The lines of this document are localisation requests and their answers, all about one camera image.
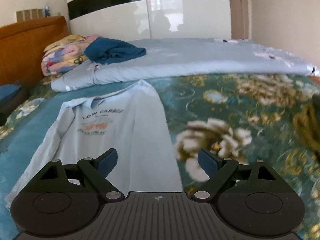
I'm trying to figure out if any white wardrobe with black stripe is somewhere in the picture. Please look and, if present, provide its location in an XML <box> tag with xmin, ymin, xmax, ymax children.
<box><xmin>66</xmin><ymin>0</ymin><xmax>232</xmax><ymax>42</ymax></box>

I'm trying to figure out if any row of beige boxes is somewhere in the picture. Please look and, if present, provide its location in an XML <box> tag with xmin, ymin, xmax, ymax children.
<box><xmin>16</xmin><ymin>9</ymin><xmax>43</xmax><ymax>21</ymax></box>

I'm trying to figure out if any light blue duvet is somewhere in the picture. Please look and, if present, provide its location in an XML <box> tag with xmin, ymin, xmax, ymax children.
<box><xmin>51</xmin><ymin>38</ymin><xmax>320</xmax><ymax>92</ymax></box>

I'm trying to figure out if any colourful folded quilt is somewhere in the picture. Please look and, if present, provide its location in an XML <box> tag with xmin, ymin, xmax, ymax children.
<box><xmin>41</xmin><ymin>34</ymin><xmax>97</xmax><ymax>76</ymax></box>

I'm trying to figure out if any beige door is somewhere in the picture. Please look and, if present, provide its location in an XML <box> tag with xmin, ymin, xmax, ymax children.
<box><xmin>229</xmin><ymin>0</ymin><xmax>250</xmax><ymax>40</ymax></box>

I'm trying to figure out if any yellow patterned pillow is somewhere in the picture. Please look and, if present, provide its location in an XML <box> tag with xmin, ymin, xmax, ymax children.
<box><xmin>44</xmin><ymin>34</ymin><xmax>87</xmax><ymax>53</ymax></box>

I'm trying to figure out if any dark blue garment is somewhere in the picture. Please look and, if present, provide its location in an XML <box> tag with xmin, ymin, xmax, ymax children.
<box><xmin>84</xmin><ymin>37</ymin><xmax>147</xmax><ymax>65</ymax></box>

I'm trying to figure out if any light blue polo shirt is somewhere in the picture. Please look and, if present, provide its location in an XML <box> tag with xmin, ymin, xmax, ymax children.
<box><xmin>5</xmin><ymin>79</ymin><xmax>184</xmax><ymax>200</ymax></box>

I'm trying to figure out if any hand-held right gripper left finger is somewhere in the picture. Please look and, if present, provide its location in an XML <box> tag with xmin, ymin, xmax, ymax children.
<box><xmin>24</xmin><ymin>148</ymin><xmax>125</xmax><ymax>202</ymax></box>

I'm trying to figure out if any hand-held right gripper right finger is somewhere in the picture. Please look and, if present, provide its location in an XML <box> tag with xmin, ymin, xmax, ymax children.
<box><xmin>191</xmin><ymin>148</ymin><xmax>293</xmax><ymax>202</ymax></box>

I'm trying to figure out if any teal floral blanket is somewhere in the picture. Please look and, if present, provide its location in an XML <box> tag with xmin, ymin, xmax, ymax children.
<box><xmin>0</xmin><ymin>73</ymin><xmax>320</xmax><ymax>240</ymax></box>

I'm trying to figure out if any wooden headboard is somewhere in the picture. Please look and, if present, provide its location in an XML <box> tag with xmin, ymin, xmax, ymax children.
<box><xmin>0</xmin><ymin>16</ymin><xmax>71</xmax><ymax>87</ymax></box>

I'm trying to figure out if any blue pillow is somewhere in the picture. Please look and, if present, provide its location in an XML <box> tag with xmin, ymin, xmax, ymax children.
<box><xmin>0</xmin><ymin>84</ymin><xmax>22</xmax><ymax>100</ymax></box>

